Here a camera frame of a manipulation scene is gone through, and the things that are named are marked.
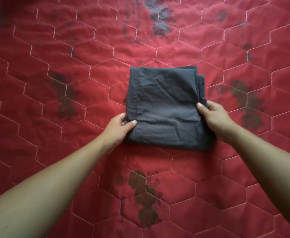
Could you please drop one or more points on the person's left hand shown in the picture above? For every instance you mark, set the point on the person's left hand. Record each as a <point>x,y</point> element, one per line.
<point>117,131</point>

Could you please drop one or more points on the person's right hand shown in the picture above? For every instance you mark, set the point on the person's right hand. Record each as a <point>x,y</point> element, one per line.
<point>218,121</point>

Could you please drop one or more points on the dark grey trousers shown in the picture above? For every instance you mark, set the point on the dark grey trousers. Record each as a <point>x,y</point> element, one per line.
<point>164,109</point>

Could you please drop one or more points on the person's right forearm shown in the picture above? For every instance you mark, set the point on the person's right forearm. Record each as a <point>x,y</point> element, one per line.
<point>271,171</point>

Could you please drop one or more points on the person's left forearm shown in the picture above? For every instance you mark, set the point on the person's left forearm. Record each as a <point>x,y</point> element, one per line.
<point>43,193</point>

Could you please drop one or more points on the red quilted mattress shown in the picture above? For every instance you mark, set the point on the red quilted mattress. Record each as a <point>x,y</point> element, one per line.
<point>48,84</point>

